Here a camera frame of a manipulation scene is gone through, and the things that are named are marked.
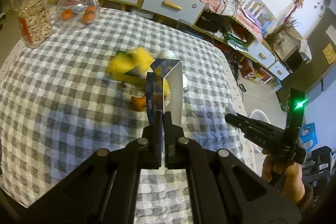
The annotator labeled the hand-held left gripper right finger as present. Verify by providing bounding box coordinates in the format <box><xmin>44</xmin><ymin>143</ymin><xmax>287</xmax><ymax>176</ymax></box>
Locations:
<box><xmin>163</xmin><ymin>112</ymin><xmax>303</xmax><ymax>224</ymax></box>

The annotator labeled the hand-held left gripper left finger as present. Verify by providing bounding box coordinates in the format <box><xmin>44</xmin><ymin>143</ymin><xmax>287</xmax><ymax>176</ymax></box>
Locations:
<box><xmin>16</xmin><ymin>111</ymin><xmax>163</xmax><ymax>224</ymax></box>

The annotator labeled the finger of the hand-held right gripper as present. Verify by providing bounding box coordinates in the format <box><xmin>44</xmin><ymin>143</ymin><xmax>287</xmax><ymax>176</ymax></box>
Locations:
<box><xmin>230</xmin><ymin>122</ymin><xmax>284</xmax><ymax>151</ymax></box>
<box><xmin>225</xmin><ymin>113</ymin><xmax>286</xmax><ymax>136</ymax></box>

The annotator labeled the white plastic waste bin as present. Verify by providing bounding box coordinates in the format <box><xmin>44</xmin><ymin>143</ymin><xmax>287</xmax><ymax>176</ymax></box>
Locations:
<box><xmin>248</xmin><ymin>109</ymin><xmax>270</xmax><ymax>123</ymax></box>

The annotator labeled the dark blue cardboard box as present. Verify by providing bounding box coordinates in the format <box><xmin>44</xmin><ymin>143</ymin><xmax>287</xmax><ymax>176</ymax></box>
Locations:
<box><xmin>145</xmin><ymin>58</ymin><xmax>184</xmax><ymax>128</ymax></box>

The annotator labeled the person's right forearm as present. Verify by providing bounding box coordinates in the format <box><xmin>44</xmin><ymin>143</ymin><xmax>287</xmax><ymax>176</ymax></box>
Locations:
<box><xmin>295</xmin><ymin>184</ymin><xmax>316</xmax><ymax>217</ymax></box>

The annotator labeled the person's right hand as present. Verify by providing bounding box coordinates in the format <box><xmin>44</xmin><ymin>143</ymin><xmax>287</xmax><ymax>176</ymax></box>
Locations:
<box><xmin>261</xmin><ymin>154</ymin><xmax>306</xmax><ymax>204</ymax></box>

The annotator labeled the blue plastic stool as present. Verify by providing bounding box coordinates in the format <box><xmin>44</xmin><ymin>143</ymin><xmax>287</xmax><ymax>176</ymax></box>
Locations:
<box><xmin>300</xmin><ymin>123</ymin><xmax>317</xmax><ymax>151</ymax></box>

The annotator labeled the cherry print cloth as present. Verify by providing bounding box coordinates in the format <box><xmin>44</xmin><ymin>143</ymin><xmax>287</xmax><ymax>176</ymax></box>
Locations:
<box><xmin>212</xmin><ymin>43</ymin><xmax>261</xmax><ymax>162</ymax></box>

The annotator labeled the orange peel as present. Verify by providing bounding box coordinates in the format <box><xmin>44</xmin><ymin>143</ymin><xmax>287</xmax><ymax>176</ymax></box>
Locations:
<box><xmin>130</xmin><ymin>95</ymin><xmax>149</xmax><ymax>112</ymax></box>

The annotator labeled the black chair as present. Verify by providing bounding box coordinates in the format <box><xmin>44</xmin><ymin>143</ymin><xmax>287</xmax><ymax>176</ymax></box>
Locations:
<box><xmin>302</xmin><ymin>145</ymin><xmax>336</xmax><ymax>188</ymax></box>

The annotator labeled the colourful cardboard box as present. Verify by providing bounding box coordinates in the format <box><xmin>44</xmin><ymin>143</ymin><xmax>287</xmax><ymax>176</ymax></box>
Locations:
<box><xmin>240</xmin><ymin>58</ymin><xmax>266</xmax><ymax>83</ymax></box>

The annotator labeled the small low cabinet drawer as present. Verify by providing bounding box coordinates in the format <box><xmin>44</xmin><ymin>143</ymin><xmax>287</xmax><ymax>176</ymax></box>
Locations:
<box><xmin>269</xmin><ymin>61</ymin><xmax>291</xmax><ymax>81</ymax></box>

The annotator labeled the large low cabinet drawer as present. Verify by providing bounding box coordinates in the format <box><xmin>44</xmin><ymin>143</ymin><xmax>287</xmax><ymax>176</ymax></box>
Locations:
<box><xmin>248</xmin><ymin>43</ymin><xmax>277</xmax><ymax>70</ymax></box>

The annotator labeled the low wooden cabinet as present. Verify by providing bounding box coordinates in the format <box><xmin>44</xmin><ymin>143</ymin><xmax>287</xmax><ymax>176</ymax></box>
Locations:
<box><xmin>194</xmin><ymin>3</ymin><xmax>292</xmax><ymax>81</ymax></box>

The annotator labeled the dark tall fridge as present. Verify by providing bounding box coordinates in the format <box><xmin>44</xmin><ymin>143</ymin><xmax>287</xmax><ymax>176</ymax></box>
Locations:
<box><xmin>276</xmin><ymin>7</ymin><xmax>336</xmax><ymax>109</ymax></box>

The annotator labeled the black appliance under cloth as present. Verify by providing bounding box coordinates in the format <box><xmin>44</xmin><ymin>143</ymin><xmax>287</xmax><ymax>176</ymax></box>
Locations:
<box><xmin>283</xmin><ymin>48</ymin><xmax>312</xmax><ymax>73</ymax></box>

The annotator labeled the yellow duck plush toy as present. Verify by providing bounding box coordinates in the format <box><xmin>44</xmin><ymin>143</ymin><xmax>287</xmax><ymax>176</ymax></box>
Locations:
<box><xmin>106</xmin><ymin>47</ymin><xmax>172</xmax><ymax>99</ymax></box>

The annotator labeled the green and white bag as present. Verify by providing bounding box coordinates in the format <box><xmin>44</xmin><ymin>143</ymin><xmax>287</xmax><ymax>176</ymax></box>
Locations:
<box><xmin>224</xmin><ymin>29</ymin><xmax>250</xmax><ymax>53</ymax></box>

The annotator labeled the grey checkered blanket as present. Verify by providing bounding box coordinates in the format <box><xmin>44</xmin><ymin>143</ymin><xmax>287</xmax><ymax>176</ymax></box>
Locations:
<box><xmin>0</xmin><ymin>7</ymin><xmax>245</xmax><ymax>224</ymax></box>

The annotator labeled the yellow paper note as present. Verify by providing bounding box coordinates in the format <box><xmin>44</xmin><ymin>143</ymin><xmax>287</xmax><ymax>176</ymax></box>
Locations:
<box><xmin>322</xmin><ymin>44</ymin><xmax>336</xmax><ymax>64</ymax></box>

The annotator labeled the dried branches bundle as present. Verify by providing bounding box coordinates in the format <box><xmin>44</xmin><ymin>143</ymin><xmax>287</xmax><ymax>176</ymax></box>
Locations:
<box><xmin>265</xmin><ymin>16</ymin><xmax>300</xmax><ymax>49</ymax></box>

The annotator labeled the colourful map poster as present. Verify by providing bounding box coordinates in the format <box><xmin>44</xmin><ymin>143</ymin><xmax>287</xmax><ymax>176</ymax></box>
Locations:
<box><xmin>249</xmin><ymin>0</ymin><xmax>277</xmax><ymax>31</ymax></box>

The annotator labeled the black electronic box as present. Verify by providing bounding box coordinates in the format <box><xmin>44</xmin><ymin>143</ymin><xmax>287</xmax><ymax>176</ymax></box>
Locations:
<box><xmin>195</xmin><ymin>10</ymin><xmax>224</xmax><ymax>33</ymax></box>

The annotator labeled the white router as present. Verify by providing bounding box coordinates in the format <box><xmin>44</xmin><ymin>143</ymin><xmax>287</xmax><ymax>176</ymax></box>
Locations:
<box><xmin>241</xmin><ymin>0</ymin><xmax>266</xmax><ymax>20</ymax></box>

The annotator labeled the glass jar wooden lid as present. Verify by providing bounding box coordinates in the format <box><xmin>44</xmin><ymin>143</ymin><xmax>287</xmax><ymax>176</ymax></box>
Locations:
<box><xmin>56</xmin><ymin>0</ymin><xmax>100</xmax><ymax>32</ymax></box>

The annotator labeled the plastic jar of seeds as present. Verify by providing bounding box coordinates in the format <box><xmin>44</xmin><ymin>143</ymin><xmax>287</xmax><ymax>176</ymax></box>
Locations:
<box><xmin>10</xmin><ymin>0</ymin><xmax>53</xmax><ymax>49</ymax></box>

